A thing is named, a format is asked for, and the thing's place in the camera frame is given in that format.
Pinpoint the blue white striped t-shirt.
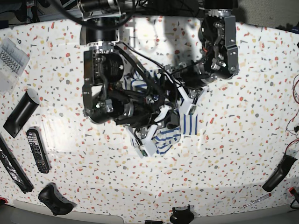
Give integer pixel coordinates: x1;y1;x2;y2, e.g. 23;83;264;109
126;80;209;158

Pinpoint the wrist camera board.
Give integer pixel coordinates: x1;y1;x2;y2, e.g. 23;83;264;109
188;105;197;115
136;147;148;158

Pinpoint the red wire bundle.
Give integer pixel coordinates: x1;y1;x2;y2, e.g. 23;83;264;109
286;74;299;152

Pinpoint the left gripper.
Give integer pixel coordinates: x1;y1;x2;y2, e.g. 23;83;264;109
163;65;208;128

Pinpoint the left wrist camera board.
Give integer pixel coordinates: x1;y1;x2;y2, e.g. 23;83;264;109
188;105;197;115

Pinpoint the red tipped screwdriver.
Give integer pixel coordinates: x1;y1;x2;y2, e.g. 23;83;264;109
243;193;272;208

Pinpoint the black game controller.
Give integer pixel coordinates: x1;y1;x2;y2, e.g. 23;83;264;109
38;184;74;216

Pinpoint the small red black clip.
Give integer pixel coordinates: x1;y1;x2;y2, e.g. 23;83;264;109
289;187;297;195

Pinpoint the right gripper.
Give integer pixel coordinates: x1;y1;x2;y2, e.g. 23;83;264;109
115;105;171;156

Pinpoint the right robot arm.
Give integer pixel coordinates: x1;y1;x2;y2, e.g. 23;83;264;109
77;0;171;157

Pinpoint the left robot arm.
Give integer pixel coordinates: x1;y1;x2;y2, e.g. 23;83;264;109
165;0;238;125

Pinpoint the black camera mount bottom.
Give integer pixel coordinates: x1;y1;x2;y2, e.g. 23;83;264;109
170;205;194;224

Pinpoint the long black flat bar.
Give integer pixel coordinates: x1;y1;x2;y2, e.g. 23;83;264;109
0;136;34;194

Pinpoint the black handle tool right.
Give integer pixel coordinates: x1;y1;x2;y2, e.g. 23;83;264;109
262;154;297;192

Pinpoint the clear plastic screw box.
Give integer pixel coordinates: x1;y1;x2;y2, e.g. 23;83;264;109
0;38;30;95

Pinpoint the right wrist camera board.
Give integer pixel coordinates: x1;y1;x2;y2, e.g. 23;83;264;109
136;147;148;158

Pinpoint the black tv remote control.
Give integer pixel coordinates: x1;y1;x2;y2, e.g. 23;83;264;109
26;128;50;174

